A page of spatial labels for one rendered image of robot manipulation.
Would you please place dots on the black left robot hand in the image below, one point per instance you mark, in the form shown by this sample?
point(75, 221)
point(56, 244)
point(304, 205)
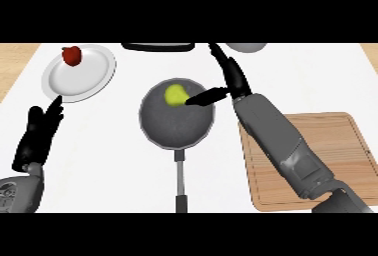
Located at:
point(34, 140)

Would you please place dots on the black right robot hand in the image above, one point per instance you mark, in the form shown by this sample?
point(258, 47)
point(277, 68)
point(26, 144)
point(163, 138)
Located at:
point(234, 77)

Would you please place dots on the white round plate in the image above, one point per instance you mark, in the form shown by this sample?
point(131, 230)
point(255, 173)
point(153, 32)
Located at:
point(78, 73)

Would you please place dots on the red pepper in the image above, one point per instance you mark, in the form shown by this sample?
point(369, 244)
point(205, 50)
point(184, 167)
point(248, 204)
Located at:
point(72, 55)

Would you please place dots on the wooden cutting board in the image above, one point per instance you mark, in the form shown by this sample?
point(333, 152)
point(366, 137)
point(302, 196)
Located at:
point(344, 156)

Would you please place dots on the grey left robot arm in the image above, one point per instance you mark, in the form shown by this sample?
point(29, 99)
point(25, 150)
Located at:
point(20, 191)

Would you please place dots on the grey round bowl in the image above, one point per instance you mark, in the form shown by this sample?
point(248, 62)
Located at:
point(245, 47)

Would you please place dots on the dark grey frying pan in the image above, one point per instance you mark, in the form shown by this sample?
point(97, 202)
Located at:
point(177, 115)

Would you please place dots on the yellow-green pear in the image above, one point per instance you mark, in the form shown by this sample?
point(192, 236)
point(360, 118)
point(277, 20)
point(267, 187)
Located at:
point(175, 95)

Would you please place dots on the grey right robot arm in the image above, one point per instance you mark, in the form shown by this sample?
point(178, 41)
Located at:
point(289, 153)

